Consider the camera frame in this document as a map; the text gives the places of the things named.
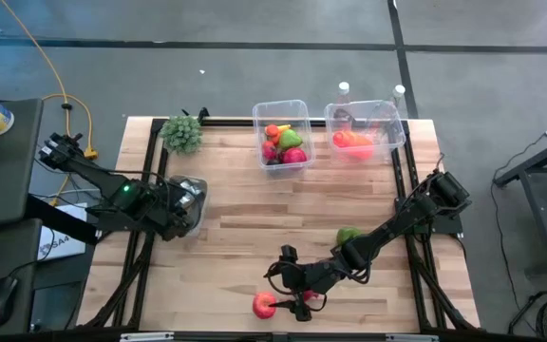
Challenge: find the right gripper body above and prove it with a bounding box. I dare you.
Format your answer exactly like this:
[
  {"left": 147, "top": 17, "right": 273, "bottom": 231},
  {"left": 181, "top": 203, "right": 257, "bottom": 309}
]
[{"left": 272, "top": 257, "right": 347, "bottom": 306}]

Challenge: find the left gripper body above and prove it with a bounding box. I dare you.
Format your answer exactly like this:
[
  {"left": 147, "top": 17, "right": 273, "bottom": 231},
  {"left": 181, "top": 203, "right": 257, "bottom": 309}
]
[{"left": 156, "top": 188, "right": 199, "bottom": 241}]

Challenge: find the smooth green apple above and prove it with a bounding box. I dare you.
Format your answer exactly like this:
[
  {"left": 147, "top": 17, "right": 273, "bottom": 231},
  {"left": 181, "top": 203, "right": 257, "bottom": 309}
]
[{"left": 278, "top": 128, "right": 304, "bottom": 151}]

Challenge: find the bright orange pepper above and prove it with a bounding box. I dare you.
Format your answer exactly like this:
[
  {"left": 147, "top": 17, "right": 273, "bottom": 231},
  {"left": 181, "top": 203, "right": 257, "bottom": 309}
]
[{"left": 349, "top": 134, "right": 375, "bottom": 161}]

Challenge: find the red apple with yellow blush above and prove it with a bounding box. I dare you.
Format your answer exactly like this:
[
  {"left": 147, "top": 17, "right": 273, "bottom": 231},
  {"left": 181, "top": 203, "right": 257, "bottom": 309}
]
[{"left": 252, "top": 291, "right": 278, "bottom": 320}]

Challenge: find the white square container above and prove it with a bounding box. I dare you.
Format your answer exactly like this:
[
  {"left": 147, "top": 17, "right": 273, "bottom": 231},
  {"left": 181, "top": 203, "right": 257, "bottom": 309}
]
[{"left": 167, "top": 174, "right": 210, "bottom": 238}]

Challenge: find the green apple with long stem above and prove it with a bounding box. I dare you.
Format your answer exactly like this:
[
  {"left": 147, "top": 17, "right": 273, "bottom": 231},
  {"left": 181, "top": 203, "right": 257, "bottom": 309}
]
[{"left": 335, "top": 226, "right": 364, "bottom": 246}]

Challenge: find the green artificial plant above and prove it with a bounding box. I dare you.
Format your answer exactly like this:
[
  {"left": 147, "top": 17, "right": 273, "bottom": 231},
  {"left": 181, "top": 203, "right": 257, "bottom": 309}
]
[{"left": 159, "top": 113, "right": 204, "bottom": 156}]

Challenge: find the white printed box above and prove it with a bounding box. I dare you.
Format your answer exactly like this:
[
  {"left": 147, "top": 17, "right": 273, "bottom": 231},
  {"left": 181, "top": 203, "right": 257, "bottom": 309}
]
[{"left": 37, "top": 202, "right": 89, "bottom": 261}]

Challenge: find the clear plastic bin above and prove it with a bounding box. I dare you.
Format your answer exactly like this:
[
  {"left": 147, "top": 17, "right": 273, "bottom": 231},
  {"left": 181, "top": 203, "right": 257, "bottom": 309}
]
[
  {"left": 252, "top": 98, "right": 316, "bottom": 173},
  {"left": 323, "top": 99, "right": 406, "bottom": 165}
]

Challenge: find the black side desk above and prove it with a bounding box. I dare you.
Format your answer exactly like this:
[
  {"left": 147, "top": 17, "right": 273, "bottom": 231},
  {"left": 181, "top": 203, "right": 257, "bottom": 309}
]
[{"left": 0, "top": 98, "right": 99, "bottom": 336}]

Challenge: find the clear bottle with white cap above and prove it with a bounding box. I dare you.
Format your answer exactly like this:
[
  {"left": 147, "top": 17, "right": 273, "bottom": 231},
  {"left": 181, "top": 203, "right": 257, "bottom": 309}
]
[
  {"left": 335, "top": 81, "right": 353, "bottom": 108},
  {"left": 389, "top": 84, "right": 407, "bottom": 108}
]

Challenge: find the black computer mouse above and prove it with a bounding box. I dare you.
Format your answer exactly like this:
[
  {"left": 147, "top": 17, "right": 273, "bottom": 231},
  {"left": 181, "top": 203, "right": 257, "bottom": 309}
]
[{"left": 0, "top": 275, "right": 19, "bottom": 328}]

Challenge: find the black metal stand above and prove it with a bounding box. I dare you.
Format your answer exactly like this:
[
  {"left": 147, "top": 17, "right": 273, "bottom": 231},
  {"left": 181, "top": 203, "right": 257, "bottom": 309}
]
[{"left": 491, "top": 132, "right": 547, "bottom": 276}]

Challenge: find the black metal table frame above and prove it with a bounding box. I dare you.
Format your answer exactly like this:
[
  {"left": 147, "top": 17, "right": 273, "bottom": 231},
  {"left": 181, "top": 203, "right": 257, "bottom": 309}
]
[{"left": 76, "top": 116, "right": 481, "bottom": 333}]

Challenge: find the black floor cable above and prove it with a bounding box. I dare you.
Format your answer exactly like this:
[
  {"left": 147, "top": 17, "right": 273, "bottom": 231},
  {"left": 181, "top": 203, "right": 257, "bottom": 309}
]
[{"left": 489, "top": 182, "right": 521, "bottom": 310}]

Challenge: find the yellow extension cable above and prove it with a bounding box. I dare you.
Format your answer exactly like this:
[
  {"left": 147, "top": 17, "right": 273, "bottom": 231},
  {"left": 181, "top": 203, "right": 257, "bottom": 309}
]
[{"left": 0, "top": 0, "right": 100, "bottom": 208}]

